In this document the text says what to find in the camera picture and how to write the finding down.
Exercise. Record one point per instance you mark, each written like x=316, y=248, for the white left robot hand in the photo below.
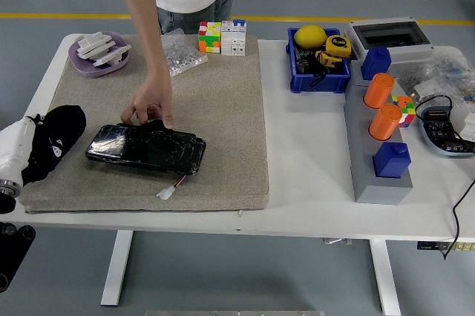
x=15, y=145

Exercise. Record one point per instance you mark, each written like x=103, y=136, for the person's right hand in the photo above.
x=157, y=93

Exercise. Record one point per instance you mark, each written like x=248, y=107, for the black glossy panel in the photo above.
x=148, y=147

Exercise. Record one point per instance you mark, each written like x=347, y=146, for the person's right forearm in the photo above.
x=144, y=23

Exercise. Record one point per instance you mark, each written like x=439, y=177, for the clear bag of screws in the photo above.
x=182, y=56

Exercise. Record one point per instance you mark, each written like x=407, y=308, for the long white plastic part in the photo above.
x=111, y=57

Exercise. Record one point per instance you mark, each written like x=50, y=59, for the grey-brown mat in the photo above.
x=215, y=108

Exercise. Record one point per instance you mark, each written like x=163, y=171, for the large colourful puzzle cube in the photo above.
x=209, y=38

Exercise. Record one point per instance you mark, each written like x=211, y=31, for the stacked white plastic parts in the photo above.
x=92, y=43

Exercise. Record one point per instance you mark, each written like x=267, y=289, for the purple tray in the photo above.
x=79, y=64

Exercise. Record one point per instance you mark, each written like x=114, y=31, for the white circuit breaker block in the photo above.
x=234, y=39

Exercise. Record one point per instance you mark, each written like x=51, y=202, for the dark parts in bin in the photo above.
x=305, y=64

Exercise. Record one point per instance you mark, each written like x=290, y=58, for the white table leg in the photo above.
x=117, y=268
x=386, y=279

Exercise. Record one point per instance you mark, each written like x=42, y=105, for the yellow ball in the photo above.
x=310, y=36

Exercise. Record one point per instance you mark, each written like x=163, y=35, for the blue plastic bin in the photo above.
x=323, y=84

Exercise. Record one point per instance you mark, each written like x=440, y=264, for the yellow black tool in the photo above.
x=328, y=60

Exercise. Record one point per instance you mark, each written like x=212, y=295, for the yellow floor tape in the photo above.
x=315, y=19

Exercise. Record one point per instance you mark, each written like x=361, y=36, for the yellow black tape measure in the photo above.
x=338, y=46

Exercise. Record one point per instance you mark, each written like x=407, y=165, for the grey block holder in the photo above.
x=361, y=160

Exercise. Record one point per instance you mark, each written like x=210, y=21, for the blue block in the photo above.
x=391, y=162
x=375, y=64

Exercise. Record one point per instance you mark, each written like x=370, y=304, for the orange cylinder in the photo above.
x=385, y=123
x=378, y=91

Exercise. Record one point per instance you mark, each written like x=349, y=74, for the small colourful puzzle cube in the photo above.
x=406, y=110

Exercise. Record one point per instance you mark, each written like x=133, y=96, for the clear bag of small parts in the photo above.
x=438, y=75

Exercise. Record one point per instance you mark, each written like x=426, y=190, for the blue-grey tray with electronics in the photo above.
x=441, y=134

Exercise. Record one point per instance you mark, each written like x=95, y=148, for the white plastic module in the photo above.
x=464, y=119

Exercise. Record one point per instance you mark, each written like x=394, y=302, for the black table control box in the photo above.
x=430, y=246

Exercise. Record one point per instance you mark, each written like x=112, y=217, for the metal bracket under table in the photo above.
x=337, y=241

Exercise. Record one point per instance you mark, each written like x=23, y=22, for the grey electrical enclosure box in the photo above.
x=401, y=52

